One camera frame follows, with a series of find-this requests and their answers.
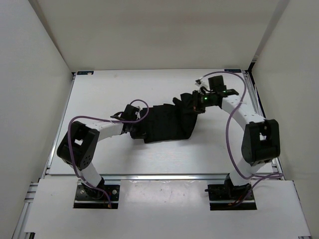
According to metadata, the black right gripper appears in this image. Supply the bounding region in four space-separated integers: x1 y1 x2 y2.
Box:
182 90 214 115

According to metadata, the black pleated skirt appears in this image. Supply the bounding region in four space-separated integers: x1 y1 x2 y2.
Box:
130 93 198 143

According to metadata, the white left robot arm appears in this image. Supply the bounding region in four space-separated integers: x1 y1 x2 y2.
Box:
57 120 146 199

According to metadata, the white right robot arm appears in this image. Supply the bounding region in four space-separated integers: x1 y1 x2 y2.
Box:
192 89 281 199

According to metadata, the right blue corner label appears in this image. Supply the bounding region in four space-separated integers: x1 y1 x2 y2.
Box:
224 69 242 73

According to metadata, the blue corner label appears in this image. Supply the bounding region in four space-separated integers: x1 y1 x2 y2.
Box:
224 69 242 73
77 71 94 75

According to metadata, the left blue corner label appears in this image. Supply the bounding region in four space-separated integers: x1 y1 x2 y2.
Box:
77 71 94 75

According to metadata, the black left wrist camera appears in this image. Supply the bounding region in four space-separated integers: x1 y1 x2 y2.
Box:
111 105 140 121

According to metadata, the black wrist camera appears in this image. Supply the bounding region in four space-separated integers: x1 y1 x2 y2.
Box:
111 105 140 121
208 76 239 97

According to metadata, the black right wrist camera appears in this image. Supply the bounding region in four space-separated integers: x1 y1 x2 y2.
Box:
208 76 239 97

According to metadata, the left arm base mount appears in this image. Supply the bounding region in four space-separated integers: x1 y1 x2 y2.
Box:
73 181 120 209

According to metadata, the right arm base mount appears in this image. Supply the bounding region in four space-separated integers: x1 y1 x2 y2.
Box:
205 176 257 211

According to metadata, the aluminium table edge rail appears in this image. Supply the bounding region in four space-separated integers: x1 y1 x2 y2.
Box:
44 174 282 182

